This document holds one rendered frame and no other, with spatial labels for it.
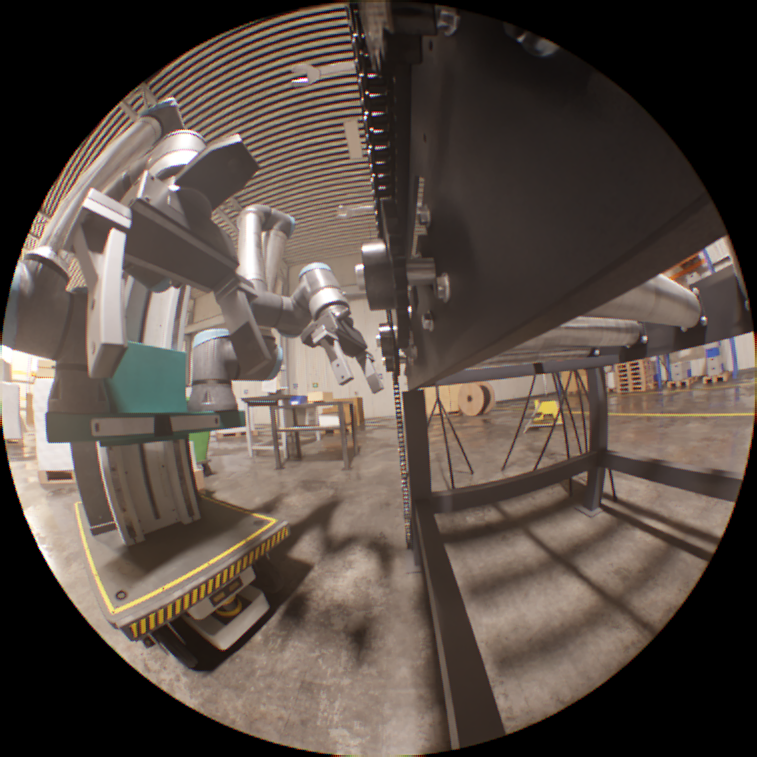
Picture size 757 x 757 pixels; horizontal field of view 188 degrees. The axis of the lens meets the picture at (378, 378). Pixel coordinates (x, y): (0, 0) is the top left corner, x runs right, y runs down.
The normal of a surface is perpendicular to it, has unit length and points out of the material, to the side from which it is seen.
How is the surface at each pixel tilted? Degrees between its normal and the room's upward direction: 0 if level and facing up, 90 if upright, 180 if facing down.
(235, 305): 97
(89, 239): 66
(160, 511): 90
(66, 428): 90
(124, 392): 90
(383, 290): 146
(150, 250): 155
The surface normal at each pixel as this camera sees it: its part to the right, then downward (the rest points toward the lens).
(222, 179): 0.49, 0.87
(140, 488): 0.97, -0.11
